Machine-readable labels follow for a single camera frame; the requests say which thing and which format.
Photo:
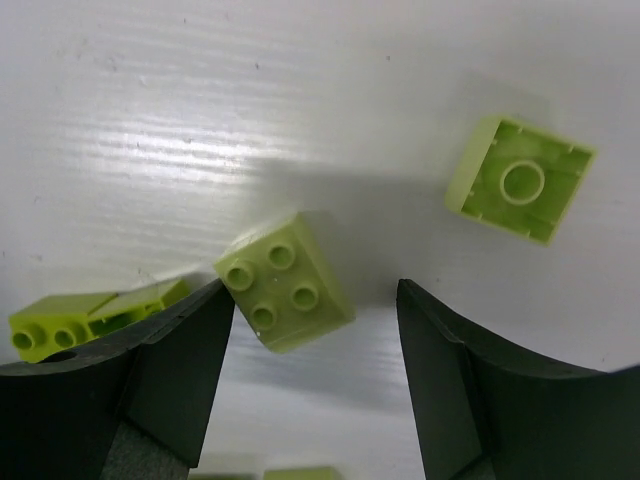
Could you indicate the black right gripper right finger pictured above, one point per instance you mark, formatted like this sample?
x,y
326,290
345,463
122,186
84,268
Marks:
x,y
482,403

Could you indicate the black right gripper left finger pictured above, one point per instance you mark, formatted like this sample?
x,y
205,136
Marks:
x,y
135,404

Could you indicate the lime lego brick upside down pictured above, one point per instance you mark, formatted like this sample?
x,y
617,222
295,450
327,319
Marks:
x,y
59,322

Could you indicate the lime lego brick left edge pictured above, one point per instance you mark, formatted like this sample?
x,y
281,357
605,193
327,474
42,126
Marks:
x,y
306,473

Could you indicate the lime sloped lego brick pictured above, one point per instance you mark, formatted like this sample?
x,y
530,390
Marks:
x,y
283,284

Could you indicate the lone pale lime lego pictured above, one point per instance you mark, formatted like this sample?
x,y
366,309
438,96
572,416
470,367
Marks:
x,y
518,177

